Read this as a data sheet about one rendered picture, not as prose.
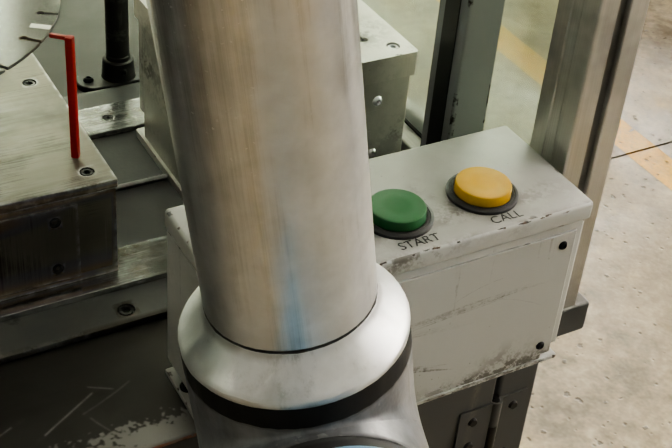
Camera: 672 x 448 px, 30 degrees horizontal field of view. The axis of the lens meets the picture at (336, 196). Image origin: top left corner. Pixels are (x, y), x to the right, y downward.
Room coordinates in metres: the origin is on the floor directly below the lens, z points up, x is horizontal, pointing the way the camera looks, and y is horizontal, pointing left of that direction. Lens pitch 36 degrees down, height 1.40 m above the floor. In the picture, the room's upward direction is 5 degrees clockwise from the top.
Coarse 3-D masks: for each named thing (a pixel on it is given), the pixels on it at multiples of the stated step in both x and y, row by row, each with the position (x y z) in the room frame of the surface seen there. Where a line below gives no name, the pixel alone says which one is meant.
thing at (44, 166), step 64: (0, 128) 0.82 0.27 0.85; (64, 128) 0.82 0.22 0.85; (128, 128) 0.97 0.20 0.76; (0, 192) 0.73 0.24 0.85; (64, 192) 0.74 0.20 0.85; (128, 192) 0.88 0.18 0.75; (0, 256) 0.71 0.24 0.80; (64, 256) 0.74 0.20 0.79; (128, 256) 0.78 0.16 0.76; (0, 320) 0.70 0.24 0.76; (64, 320) 0.71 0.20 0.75; (128, 320) 0.71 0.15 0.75
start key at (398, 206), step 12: (384, 192) 0.70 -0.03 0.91; (396, 192) 0.70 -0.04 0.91; (408, 192) 0.70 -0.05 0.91; (372, 204) 0.68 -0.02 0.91; (384, 204) 0.68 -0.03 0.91; (396, 204) 0.68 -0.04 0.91; (408, 204) 0.68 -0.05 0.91; (420, 204) 0.69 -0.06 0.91; (384, 216) 0.67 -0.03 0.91; (396, 216) 0.67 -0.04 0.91; (408, 216) 0.67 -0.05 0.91; (420, 216) 0.67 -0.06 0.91; (384, 228) 0.66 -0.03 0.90; (396, 228) 0.66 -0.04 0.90; (408, 228) 0.66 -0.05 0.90
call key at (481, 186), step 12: (468, 168) 0.73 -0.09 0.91; (480, 168) 0.74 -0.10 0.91; (456, 180) 0.72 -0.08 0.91; (468, 180) 0.72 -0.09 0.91; (480, 180) 0.72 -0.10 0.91; (492, 180) 0.72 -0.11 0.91; (504, 180) 0.72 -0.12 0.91; (456, 192) 0.71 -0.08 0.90; (468, 192) 0.70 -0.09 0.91; (480, 192) 0.71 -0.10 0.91; (492, 192) 0.71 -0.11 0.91; (504, 192) 0.71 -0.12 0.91; (480, 204) 0.70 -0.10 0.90; (492, 204) 0.70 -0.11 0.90
